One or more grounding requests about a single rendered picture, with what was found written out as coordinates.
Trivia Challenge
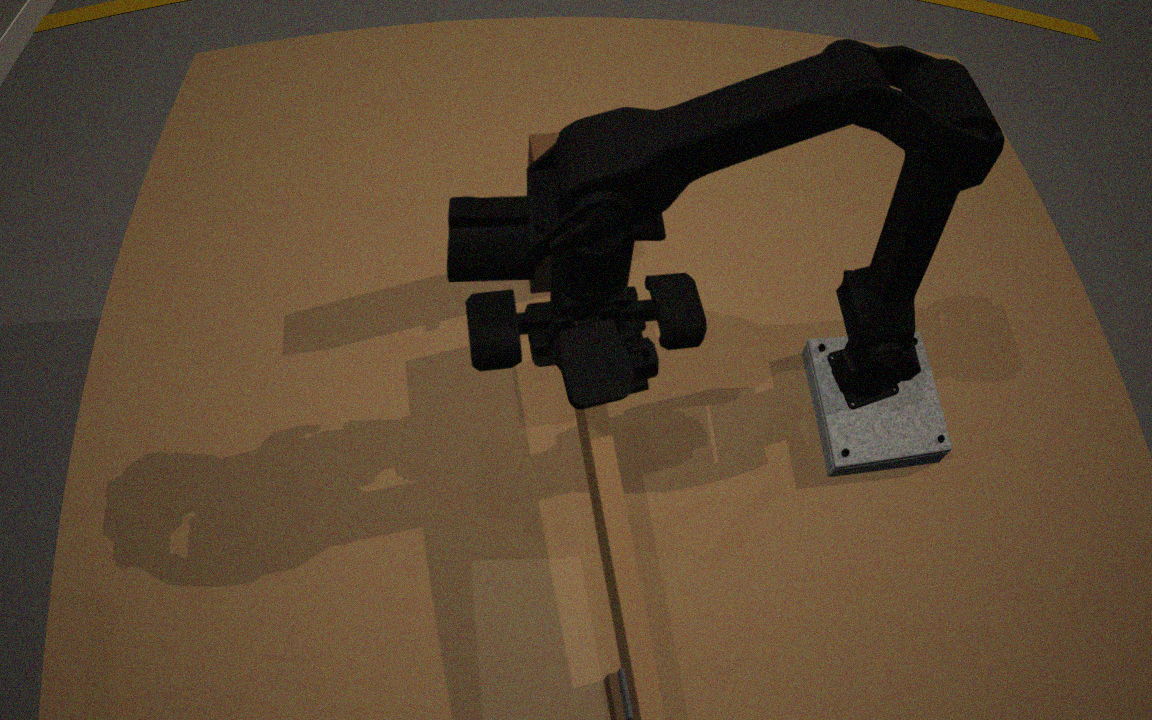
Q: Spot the dark brown wooden post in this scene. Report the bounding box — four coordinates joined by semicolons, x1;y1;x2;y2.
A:
528;132;634;720

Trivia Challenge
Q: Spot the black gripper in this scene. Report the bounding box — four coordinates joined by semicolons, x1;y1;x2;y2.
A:
465;264;707;372

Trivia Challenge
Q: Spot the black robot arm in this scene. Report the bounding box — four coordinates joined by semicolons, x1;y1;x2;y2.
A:
447;39;1005;410

